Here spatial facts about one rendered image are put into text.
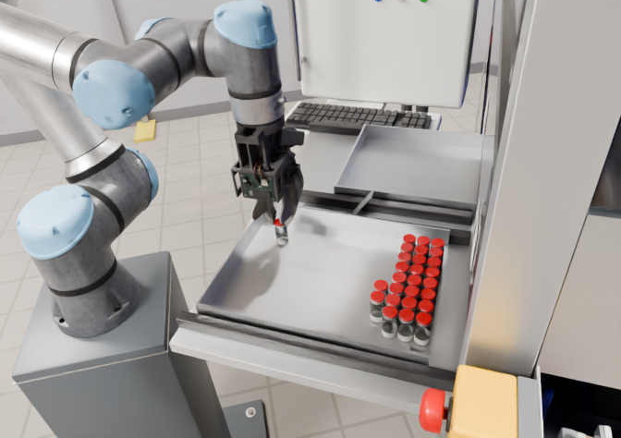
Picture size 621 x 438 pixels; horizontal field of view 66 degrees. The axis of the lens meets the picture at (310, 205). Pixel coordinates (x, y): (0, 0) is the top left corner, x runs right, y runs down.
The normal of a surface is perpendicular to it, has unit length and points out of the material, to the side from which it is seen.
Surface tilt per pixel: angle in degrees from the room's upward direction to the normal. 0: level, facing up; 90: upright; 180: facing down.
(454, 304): 0
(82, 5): 90
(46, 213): 7
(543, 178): 90
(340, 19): 90
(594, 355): 90
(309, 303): 0
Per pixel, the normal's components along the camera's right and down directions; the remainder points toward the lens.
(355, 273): -0.07, -0.80
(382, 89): -0.34, 0.58
